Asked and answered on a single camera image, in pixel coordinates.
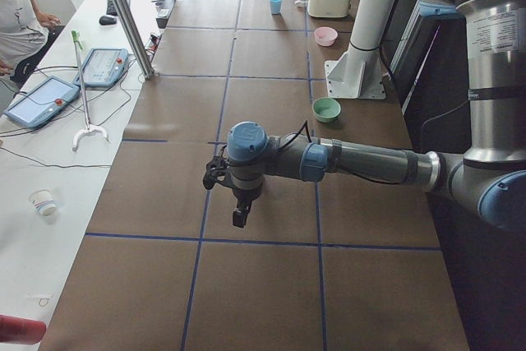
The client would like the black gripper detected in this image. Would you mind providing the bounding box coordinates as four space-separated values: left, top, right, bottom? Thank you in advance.
230 173 263 228

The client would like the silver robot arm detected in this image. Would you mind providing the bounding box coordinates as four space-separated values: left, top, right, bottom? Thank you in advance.
203 0 525 233

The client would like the green bowl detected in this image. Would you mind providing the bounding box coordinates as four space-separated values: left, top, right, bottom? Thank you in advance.
311 97 341 123

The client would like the white pillar with base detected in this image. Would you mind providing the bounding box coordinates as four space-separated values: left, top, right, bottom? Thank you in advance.
325 0 395 99

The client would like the paper cup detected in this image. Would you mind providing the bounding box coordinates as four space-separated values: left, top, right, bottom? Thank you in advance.
29 189 57 216

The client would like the pink bowl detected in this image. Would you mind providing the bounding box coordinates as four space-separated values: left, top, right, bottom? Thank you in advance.
314 26 339 47

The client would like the far teach pendant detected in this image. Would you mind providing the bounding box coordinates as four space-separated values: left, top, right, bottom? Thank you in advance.
77 48 129 90

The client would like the teach pendant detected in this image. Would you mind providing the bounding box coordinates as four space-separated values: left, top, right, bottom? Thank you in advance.
3 76 80 129
77 48 129 90

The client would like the far light blue cup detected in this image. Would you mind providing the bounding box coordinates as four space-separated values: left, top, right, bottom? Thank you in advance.
269 0 283 15

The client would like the near teach pendant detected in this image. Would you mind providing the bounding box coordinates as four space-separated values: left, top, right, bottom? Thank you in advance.
3 76 80 129

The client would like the cream toaster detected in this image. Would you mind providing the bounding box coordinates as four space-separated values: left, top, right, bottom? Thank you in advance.
307 0 351 18

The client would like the black computer mouse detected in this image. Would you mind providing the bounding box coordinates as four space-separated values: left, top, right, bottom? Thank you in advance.
99 15 117 26

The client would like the red cylinder object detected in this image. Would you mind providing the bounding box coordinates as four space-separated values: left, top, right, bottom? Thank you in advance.
1 315 47 345

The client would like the person in white shirt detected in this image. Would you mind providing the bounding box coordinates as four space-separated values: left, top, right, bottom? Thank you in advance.
1 0 62 87

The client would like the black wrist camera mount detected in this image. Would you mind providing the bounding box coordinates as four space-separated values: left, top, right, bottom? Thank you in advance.
202 155 233 190

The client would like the aluminium frame post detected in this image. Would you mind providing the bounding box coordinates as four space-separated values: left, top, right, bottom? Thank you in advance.
113 0 155 80

